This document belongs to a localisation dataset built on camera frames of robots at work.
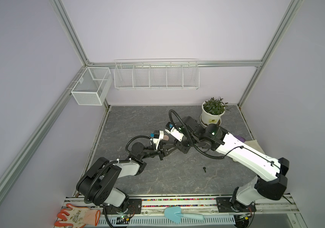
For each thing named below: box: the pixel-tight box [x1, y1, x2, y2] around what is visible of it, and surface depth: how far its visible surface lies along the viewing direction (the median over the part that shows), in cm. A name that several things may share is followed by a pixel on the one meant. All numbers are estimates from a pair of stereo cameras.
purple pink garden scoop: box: [233, 134, 246, 143], surface depth 102 cm
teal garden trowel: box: [164, 206, 204, 224], surface depth 72 cm
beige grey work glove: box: [243, 139, 266, 155], surface depth 100 cm
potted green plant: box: [199, 96, 231, 127], surface depth 101 cm
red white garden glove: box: [54, 203, 101, 228], surface depth 71 cm
